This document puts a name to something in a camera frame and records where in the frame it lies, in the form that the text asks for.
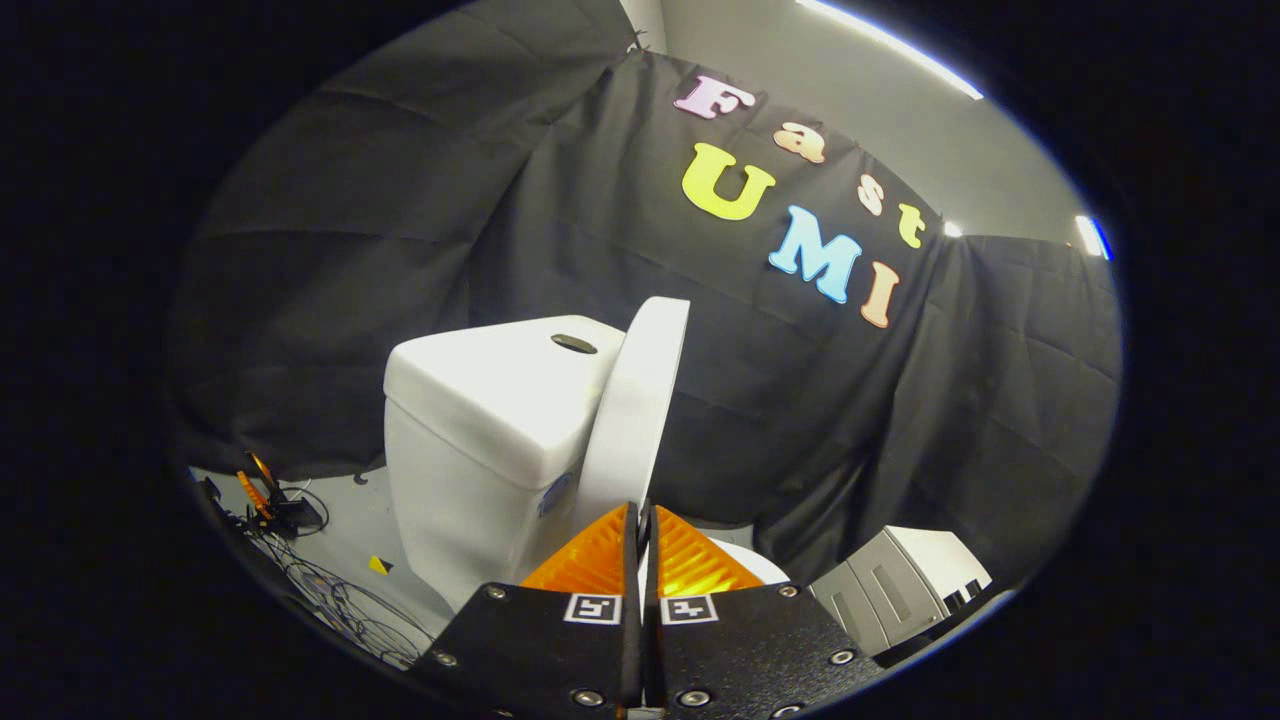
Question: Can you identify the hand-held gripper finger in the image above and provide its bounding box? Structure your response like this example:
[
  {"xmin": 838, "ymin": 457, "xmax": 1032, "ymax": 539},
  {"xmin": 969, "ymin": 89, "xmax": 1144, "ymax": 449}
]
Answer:
[
  {"xmin": 410, "ymin": 502, "xmax": 642, "ymax": 717},
  {"xmin": 641, "ymin": 505, "xmax": 887, "ymax": 717}
]

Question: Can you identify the white toilet bowl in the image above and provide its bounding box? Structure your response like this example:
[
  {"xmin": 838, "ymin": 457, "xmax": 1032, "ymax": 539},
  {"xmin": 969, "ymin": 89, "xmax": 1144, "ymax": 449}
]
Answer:
[{"xmin": 700, "ymin": 538, "xmax": 791, "ymax": 587}]

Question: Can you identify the grey drawer cabinet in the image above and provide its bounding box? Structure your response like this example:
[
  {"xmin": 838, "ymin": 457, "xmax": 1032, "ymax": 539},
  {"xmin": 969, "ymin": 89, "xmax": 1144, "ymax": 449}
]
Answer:
[{"xmin": 810, "ymin": 527, "xmax": 993, "ymax": 658}]

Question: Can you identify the orange black tool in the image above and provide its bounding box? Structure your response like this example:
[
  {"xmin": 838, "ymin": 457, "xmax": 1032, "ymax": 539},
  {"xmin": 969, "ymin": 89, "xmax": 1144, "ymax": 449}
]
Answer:
[{"xmin": 236, "ymin": 452, "xmax": 327, "ymax": 537}]

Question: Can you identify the black backdrop cloth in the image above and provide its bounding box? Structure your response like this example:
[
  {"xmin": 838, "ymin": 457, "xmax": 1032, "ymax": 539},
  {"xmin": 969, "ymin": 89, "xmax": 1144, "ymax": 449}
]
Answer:
[{"xmin": 170, "ymin": 0, "xmax": 1123, "ymax": 587}]

